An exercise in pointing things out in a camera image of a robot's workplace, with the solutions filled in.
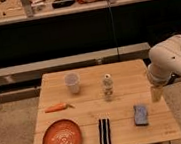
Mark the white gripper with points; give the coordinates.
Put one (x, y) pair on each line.
(157, 77)

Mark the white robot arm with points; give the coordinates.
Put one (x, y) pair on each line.
(165, 59)

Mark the blue sponge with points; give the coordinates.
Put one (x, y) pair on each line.
(140, 113)

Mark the black white striped cloth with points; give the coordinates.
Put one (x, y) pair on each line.
(104, 131)

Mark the clear plastic cup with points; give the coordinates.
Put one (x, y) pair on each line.
(72, 82)

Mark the orange carrot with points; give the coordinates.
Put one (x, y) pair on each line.
(58, 107)

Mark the orange plate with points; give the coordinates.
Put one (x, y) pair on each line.
(63, 131)

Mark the wooden bench rail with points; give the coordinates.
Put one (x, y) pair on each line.
(35, 70)

